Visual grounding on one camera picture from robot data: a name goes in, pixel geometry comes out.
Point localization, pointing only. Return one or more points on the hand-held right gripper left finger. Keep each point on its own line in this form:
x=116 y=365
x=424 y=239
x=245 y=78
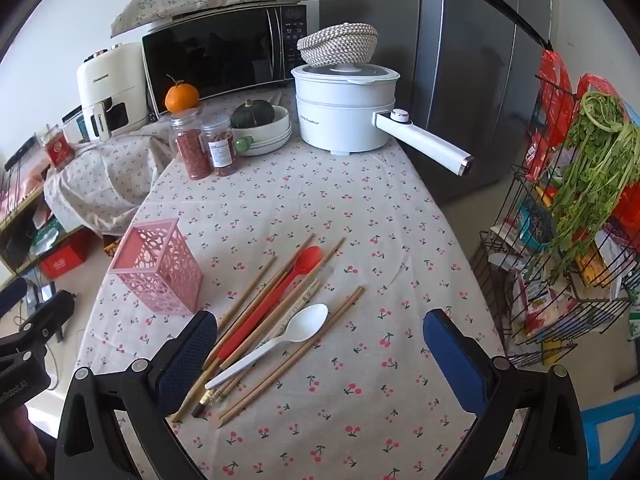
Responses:
x=192 y=355

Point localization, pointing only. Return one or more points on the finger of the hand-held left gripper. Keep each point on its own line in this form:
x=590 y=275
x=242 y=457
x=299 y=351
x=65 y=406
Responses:
x=12 y=296
x=50 y=312

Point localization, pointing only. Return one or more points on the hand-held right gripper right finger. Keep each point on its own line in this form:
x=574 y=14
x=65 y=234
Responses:
x=450 y=360

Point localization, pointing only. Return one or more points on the pink perforated utensil holder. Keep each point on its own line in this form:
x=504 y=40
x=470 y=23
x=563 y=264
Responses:
x=165 y=270

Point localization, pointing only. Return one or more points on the group of wooden chopsticks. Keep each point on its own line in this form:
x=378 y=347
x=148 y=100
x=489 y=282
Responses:
x=341 y=307

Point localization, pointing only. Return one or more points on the white plastic spoon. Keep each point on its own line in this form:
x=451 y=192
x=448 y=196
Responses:
x=310 y=320

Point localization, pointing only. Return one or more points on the red plastic spoon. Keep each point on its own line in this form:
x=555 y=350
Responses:
x=307 y=260

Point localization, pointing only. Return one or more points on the person's left hand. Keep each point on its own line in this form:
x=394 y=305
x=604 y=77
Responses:
x=22 y=440

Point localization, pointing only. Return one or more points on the red cardboard box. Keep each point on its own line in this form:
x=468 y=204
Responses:
x=62 y=262

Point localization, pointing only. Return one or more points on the wooden shelf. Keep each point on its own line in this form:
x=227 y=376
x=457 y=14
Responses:
x=20 y=210

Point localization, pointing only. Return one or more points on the pile of snack packets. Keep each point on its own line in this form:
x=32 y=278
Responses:
x=535 y=305

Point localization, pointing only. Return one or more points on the cherry print tablecloth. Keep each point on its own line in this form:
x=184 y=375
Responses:
x=350 y=260

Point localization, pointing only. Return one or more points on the blue plastic stool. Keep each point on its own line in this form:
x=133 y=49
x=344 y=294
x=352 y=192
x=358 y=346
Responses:
x=615 y=435

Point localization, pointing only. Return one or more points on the teal and white box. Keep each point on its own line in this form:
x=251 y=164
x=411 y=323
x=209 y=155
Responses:
x=75 y=122

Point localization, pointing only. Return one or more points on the clear jar of red berries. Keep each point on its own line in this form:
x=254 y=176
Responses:
x=192 y=150

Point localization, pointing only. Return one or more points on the labelled jar of red berries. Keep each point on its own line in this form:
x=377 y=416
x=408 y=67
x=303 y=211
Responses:
x=220 y=150

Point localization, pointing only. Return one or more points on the green round knob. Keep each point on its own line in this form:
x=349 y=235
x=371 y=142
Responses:
x=242 y=145

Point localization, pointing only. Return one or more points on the white bowl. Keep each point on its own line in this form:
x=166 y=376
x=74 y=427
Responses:
x=272 y=135

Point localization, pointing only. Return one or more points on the white air fryer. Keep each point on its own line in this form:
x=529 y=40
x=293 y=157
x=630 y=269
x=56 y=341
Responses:
x=110 y=80

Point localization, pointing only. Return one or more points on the green leafy vegetables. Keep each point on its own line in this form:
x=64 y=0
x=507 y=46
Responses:
x=595 y=170

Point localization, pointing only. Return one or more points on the dark green squash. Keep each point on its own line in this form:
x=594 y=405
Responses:
x=252 y=114

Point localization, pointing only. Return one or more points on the orange tangerine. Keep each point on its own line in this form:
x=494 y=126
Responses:
x=182 y=99

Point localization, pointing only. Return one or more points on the white electric cooking pot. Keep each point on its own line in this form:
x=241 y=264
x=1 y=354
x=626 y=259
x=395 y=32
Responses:
x=340 y=120

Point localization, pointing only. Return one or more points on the red plastic bag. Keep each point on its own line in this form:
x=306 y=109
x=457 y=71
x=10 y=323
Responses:
x=552 y=105

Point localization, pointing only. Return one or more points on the grey refrigerator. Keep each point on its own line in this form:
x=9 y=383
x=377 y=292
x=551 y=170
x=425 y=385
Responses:
x=465 y=85

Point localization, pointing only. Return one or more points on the black microwave oven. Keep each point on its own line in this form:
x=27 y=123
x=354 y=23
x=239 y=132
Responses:
x=215 y=60

